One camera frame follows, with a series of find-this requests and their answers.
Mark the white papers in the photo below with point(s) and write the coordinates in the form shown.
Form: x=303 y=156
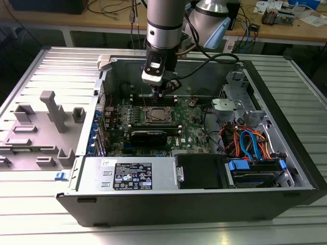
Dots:
x=313 y=20

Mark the white printed leaflet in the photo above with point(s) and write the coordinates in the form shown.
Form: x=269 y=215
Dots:
x=267 y=5

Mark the metal locking lever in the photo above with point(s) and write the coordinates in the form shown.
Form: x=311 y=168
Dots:
x=143 y=98

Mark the metal heat sink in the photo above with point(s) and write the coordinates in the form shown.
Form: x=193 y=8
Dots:
x=269 y=16

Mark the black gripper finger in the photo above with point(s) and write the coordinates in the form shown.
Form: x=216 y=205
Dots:
x=172 y=86
x=158 y=92

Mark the CPU socket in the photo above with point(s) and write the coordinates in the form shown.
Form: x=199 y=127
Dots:
x=161 y=123

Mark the blue case latch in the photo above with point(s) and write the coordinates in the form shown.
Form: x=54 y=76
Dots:
x=61 y=176

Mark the silver CPU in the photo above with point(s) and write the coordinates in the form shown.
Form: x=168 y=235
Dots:
x=159 y=112

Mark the black upright box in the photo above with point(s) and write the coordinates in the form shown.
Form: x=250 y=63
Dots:
x=235 y=15

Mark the black and silver PC case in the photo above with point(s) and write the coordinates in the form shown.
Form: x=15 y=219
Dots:
x=153 y=209

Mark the green motherboard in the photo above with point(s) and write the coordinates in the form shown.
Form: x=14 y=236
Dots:
x=191 y=127

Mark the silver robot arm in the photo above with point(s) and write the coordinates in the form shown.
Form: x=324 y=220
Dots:
x=163 y=25

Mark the silver power supply unit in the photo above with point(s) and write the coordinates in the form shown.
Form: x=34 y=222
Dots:
x=97 y=166

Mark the grey parts rack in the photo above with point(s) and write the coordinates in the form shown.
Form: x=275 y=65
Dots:
x=38 y=137

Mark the large black box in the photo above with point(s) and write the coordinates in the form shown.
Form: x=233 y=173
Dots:
x=46 y=6

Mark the small black box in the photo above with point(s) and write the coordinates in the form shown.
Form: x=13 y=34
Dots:
x=254 y=26

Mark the grey metal fan bracket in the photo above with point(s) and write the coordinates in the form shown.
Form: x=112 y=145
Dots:
x=222 y=104

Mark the wooden desk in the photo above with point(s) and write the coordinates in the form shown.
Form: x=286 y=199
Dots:
x=51 y=20

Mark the small circuit board device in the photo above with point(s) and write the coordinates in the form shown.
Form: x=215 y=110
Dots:
x=286 y=17

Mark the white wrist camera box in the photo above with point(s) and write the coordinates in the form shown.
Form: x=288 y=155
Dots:
x=152 y=77

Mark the round coin battery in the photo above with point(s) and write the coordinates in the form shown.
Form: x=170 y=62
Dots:
x=192 y=103

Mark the hard disk in blue carrier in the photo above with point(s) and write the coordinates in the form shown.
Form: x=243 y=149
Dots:
x=255 y=176

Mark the green RAM stick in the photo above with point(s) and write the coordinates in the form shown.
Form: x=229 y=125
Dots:
x=171 y=130

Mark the black graphics card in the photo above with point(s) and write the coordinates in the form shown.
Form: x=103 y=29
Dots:
x=148 y=137

